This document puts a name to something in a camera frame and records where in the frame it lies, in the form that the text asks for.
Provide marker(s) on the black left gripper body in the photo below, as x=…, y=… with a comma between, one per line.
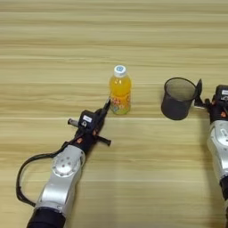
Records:
x=87, y=138

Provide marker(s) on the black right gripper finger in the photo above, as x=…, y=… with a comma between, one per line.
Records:
x=199, y=89

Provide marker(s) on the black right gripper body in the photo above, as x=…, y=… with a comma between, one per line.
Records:
x=218, y=111

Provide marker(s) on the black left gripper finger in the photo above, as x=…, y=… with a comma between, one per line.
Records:
x=102, y=124
x=99, y=116

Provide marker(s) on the black mesh pen cup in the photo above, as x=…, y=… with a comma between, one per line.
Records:
x=176, y=105

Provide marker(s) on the orange juice bottle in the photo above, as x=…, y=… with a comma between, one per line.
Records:
x=120, y=92

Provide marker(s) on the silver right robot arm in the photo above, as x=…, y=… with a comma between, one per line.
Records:
x=218, y=148

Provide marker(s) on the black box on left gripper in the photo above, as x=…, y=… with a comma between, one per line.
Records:
x=87, y=118

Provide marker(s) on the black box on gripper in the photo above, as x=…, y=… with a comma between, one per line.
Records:
x=222, y=92
x=87, y=118

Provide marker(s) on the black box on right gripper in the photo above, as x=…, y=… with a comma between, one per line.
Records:
x=222, y=92

